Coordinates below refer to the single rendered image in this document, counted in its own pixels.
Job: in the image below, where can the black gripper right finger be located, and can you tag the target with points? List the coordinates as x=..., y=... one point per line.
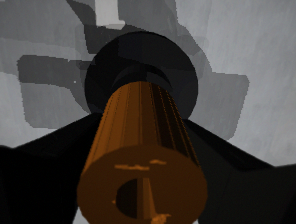
x=241, y=188

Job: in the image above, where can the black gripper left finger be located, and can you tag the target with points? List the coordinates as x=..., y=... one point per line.
x=39, y=179

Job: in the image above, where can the orange knob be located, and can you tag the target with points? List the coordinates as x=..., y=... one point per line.
x=141, y=168

